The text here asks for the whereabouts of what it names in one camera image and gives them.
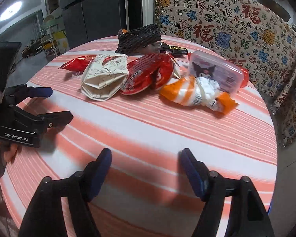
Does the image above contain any red plastic plate wrapper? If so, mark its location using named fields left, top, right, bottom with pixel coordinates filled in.
left=120, top=54, right=175, bottom=96

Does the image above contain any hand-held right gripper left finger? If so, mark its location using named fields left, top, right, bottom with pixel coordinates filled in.
left=17, top=148, right=112, bottom=237

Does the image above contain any person's left hand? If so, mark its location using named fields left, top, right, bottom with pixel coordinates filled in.
left=0, top=138, right=19, bottom=164

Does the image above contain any cream patterned paper bag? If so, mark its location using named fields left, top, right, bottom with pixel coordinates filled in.
left=81, top=54, right=129, bottom=102

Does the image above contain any ceiling light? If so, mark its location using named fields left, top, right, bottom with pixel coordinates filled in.
left=0, top=1, right=24, bottom=23

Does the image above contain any orange white snack packet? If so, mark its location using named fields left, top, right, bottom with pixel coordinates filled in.
left=159, top=76, right=238, bottom=116

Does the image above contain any black foam net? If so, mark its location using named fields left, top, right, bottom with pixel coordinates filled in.
left=115, top=23, right=162, bottom=55

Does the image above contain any black gold wrapper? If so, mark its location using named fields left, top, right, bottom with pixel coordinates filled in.
left=160, top=42, right=188, bottom=58

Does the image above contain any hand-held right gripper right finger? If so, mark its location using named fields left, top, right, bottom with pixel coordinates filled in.
left=180, top=148, right=275, bottom=237

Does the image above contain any printed blanket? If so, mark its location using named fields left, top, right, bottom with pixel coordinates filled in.
left=153, top=0, right=296, bottom=147

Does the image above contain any striped pink tablecloth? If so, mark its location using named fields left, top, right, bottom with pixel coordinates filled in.
left=0, top=35, right=278, bottom=237

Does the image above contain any dark cooking pan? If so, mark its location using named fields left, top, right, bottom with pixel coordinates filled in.
left=255, top=0, right=291, bottom=22

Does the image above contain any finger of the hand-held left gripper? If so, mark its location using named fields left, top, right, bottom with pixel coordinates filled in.
left=36, top=111, right=74, bottom=130
left=7, top=84, right=54, bottom=102

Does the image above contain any grey refrigerator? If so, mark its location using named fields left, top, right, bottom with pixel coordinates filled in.
left=59, top=0, right=129, bottom=47

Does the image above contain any red snack packet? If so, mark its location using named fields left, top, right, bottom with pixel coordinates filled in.
left=58, top=55, right=96, bottom=72

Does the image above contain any storage shelf rack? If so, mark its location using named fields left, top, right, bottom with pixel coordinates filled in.
left=38, top=0, right=69, bottom=55

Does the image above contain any clear plastic cartoon box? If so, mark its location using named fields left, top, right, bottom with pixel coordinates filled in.
left=188, top=50, right=244, bottom=93

